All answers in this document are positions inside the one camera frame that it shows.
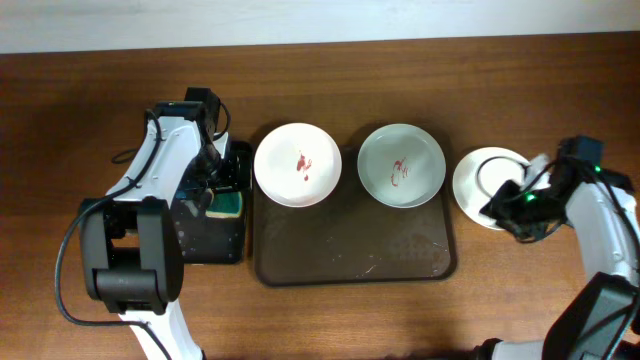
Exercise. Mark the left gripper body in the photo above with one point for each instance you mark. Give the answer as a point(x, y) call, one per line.
point(211, 191)

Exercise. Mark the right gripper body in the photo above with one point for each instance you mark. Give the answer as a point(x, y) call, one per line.
point(507, 201)

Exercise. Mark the green and yellow sponge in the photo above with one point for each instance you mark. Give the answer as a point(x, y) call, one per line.
point(225, 206)

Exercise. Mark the white plate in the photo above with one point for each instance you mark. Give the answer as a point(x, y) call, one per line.
point(479, 175)
point(297, 165)

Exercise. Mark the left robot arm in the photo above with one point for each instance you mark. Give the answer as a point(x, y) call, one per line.
point(131, 257)

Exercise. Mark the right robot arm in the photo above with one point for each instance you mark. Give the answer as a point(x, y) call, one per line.
point(599, 204)

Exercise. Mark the small black tray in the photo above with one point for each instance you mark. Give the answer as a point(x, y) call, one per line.
point(205, 240)

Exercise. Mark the brown plastic serving tray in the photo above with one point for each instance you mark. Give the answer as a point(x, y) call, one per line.
point(349, 237)

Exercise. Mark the pale green plate top right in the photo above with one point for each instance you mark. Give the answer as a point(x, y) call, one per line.
point(401, 165)

